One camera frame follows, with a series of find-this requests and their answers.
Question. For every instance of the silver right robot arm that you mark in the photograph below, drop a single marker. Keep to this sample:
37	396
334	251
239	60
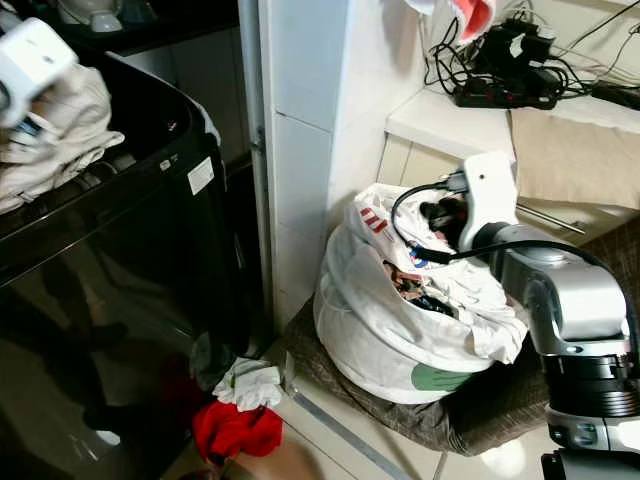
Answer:
575	300

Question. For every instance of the red and white item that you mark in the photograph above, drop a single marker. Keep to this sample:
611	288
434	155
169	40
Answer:
472	15

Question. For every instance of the beige garment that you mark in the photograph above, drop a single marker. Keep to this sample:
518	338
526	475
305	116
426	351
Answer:
75	150

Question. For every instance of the grey door frame strip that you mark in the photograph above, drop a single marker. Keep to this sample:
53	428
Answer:
250	160

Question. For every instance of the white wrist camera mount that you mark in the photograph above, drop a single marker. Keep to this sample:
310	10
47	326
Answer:
490	195
32	60

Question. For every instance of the dark clothes in bag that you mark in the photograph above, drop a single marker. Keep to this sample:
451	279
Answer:
418	290

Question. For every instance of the small white cloth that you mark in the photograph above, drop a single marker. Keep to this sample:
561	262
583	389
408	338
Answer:
250	385

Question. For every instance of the white printed laundry bag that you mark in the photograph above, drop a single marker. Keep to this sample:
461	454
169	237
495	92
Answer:
380	335

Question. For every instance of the white tiled ledge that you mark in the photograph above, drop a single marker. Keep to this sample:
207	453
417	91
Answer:
445	120

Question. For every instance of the red cloth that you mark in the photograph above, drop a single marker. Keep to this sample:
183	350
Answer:
238	432

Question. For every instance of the white ceramic vessel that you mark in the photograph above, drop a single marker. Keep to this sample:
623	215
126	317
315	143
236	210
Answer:
100	10

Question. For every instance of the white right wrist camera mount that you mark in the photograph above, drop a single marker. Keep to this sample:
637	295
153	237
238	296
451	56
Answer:
490	195

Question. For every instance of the black power strip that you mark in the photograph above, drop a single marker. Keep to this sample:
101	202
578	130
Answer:
505	98

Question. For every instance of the beige towel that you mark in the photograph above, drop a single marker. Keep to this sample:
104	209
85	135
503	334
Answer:
575	155

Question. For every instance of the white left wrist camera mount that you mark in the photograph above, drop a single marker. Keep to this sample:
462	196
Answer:
32	60

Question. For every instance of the black top-load washing machine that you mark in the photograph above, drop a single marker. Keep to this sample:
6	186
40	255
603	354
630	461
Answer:
120	320

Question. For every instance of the chrome rail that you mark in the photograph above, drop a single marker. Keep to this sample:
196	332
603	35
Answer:
552	219

